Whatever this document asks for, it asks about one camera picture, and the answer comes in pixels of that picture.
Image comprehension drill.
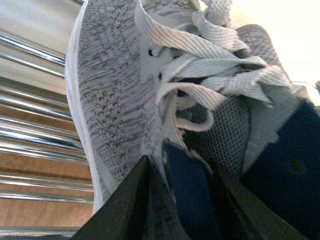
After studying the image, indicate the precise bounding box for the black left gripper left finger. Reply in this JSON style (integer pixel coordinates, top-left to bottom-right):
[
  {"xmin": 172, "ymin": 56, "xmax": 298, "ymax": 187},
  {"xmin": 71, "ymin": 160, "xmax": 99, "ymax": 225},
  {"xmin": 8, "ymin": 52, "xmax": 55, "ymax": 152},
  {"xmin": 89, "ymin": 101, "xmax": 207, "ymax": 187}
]
[{"xmin": 72, "ymin": 155, "xmax": 189, "ymax": 240}]

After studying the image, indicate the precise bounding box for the black metal shoe rack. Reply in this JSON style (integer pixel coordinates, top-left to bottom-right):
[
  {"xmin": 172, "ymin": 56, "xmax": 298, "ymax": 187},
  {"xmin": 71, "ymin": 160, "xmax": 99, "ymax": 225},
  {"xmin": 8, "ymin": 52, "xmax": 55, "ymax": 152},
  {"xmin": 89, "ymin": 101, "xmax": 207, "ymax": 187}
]
[{"xmin": 0, "ymin": 0, "xmax": 95, "ymax": 238}]

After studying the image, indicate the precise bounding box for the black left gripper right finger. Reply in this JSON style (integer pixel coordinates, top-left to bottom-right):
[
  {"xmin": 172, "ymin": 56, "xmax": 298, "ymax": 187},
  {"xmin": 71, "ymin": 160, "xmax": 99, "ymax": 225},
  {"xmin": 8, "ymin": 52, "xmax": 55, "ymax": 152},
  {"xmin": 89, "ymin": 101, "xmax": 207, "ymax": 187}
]
[{"xmin": 209, "ymin": 159, "xmax": 307, "ymax": 240}]

